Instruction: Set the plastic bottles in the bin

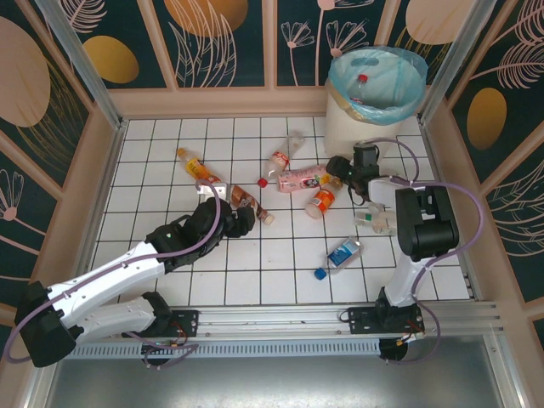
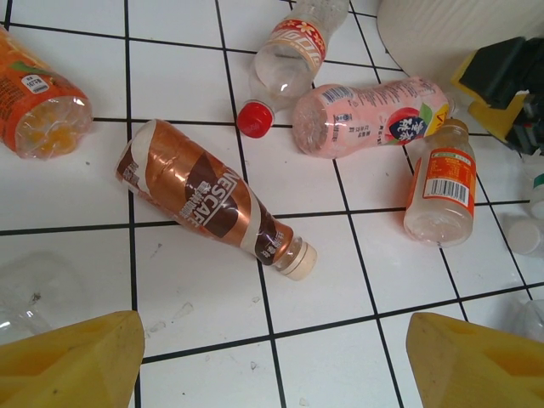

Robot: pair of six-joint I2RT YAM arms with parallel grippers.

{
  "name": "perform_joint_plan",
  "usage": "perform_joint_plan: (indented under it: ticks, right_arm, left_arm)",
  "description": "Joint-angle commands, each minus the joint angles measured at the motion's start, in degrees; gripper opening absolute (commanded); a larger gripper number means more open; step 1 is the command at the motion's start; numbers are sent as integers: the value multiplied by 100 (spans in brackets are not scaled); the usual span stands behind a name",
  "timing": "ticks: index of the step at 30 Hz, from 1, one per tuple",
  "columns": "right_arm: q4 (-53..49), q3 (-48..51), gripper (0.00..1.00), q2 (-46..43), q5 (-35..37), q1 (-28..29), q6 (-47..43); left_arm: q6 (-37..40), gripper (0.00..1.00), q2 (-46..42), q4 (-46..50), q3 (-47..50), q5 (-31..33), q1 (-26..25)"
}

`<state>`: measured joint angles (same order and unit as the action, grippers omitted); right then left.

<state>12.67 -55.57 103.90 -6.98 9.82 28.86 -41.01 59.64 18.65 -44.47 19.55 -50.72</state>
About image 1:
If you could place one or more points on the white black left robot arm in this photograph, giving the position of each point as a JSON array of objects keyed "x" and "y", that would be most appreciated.
[{"x": 106, "y": 272}]

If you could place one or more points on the blue plastic bin bag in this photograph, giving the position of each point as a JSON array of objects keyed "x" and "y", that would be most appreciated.
[{"x": 408, "y": 72}]

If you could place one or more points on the clear bottle green label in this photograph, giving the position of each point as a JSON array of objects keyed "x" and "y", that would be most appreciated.
[{"x": 374, "y": 221}]

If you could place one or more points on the blue label bottle blue cap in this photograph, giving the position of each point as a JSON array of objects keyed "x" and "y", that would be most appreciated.
[{"x": 342, "y": 253}]

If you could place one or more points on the orange juice bottle yellow label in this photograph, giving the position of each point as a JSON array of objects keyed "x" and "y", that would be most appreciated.
[{"x": 199, "y": 171}]

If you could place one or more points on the orange label bottle brown cap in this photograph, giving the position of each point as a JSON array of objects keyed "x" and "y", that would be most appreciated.
[{"x": 323, "y": 200}]

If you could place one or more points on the cola bottle red cap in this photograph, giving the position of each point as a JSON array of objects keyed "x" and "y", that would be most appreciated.
[{"x": 361, "y": 87}]

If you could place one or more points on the aluminium front rail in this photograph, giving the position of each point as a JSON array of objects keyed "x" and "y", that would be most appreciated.
[{"x": 272, "y": 316}]

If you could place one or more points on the brown label drink bottle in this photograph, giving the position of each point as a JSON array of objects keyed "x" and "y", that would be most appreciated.
[{"x": 244, "y": 196}]

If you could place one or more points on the pink label bottle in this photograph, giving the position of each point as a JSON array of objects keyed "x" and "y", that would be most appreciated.
[{"x": 302, "y": 180}]

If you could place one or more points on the aluminium frame post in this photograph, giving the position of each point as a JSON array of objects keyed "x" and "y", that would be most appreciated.
[
  {"x": 455, "y": 59},
  {"x": 81, "y": 64}
]

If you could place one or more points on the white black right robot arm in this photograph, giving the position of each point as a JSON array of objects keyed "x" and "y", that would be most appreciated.
[{"x": 429, "y": 229}]

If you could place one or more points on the clear bottle red white label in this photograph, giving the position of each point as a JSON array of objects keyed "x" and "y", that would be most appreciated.
[{"x": 280, "y": 159}]

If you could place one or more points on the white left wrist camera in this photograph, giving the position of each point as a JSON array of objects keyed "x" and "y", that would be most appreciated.
[{"x": 214, "y": 189}]

